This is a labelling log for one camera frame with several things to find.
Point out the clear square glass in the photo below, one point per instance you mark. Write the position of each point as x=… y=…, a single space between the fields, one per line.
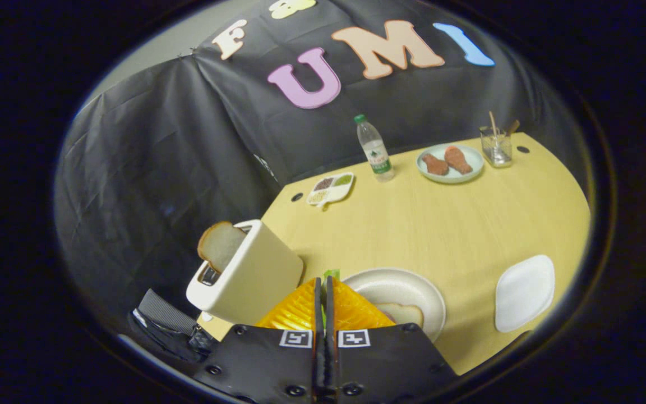
x=497 y=154

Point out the white divided seasoning dish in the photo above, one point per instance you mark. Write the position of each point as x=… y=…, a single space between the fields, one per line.
x=334 y=192

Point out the white bread slice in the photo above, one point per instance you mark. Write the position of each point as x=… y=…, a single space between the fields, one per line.
x=404 y=314

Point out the white toaster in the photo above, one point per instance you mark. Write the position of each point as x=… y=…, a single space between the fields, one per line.
x=255 y=275

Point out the light wooden stick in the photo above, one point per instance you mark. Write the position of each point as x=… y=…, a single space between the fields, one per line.
x=493 y=126

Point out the toasted bread slice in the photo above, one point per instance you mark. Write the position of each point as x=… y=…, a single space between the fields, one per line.
x=219 y=244

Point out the clear plastic water bottle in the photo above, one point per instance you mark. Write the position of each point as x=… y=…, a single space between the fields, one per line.
x=376 y=154

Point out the dark wooden spoon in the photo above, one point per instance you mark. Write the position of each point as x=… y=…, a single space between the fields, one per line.
x=512 y=127

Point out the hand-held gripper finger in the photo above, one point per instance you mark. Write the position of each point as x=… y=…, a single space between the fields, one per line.
x=330 y=308
x=318 y=308

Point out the cream round plate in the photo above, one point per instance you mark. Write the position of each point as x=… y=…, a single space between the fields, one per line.
x=396 y=286

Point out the brown meat piece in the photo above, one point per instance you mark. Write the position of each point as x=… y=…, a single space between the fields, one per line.
x=457 y=160
x=435 y=165

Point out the green lettuce leaf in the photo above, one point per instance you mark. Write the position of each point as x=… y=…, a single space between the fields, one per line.
x=331 y=274

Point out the pale blue round plate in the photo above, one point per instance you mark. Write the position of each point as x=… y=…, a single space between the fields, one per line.
x=452 y=178

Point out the white square plate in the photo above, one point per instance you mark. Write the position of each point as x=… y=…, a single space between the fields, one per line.
x=525 y=292

